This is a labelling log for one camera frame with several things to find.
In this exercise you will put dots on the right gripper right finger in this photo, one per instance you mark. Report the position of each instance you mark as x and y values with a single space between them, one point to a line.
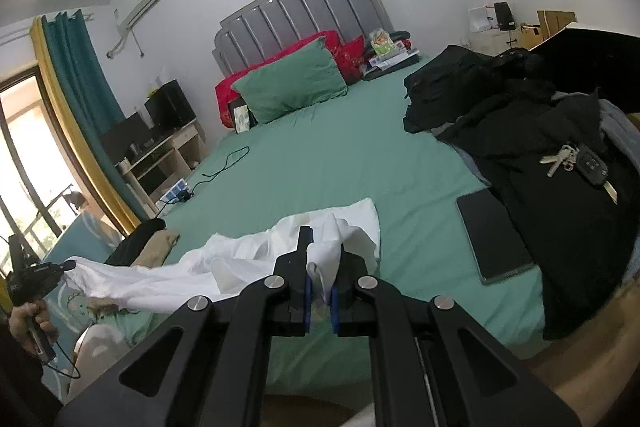
432 364

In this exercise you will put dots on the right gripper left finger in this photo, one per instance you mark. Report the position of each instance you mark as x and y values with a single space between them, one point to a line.
207 364

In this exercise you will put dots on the white hooded sweatshirt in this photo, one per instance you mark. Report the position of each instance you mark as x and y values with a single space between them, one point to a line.
224 266

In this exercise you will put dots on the black clothes pile at right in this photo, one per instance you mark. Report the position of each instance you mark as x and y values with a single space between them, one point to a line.
502 112

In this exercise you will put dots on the left hand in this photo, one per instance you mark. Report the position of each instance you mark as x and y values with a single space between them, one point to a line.
31 314

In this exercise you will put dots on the black garment at left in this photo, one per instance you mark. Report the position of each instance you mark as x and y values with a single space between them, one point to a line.
130 248

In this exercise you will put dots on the beige garment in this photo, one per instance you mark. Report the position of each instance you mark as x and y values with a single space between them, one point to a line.
155 252

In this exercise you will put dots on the black tablet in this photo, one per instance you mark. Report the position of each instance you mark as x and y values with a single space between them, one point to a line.
498 250

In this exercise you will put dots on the white blue power strip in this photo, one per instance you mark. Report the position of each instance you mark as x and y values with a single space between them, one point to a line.
169 198

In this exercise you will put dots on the black power adapter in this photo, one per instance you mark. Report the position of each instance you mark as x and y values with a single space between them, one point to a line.
184 196

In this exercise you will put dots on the beige wooden desk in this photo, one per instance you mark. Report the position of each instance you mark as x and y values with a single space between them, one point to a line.
153 173

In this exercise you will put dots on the teal yellow curtain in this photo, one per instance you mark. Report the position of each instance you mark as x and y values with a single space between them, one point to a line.
85 108

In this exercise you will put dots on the black monitor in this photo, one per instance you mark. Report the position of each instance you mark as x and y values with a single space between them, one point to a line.
167 110

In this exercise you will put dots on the green bed sheet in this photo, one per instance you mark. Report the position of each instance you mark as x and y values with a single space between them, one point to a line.
349 148

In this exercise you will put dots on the black framed picture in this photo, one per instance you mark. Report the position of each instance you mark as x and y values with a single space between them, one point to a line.
241 116

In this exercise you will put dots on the key bunch with car key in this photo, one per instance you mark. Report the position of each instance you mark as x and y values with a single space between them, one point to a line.
583 160

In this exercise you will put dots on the green pillow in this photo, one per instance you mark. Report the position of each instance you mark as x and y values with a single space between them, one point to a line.
304 78

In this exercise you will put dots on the books and snacks pile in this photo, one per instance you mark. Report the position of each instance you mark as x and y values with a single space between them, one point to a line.
386 52

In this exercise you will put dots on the red pillow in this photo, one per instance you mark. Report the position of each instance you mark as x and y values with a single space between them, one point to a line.
348 57

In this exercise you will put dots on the white bedside cabinet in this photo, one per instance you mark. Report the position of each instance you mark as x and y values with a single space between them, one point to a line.
493 29

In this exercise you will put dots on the grey padded headboard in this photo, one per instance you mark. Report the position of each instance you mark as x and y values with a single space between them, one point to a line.
264 28

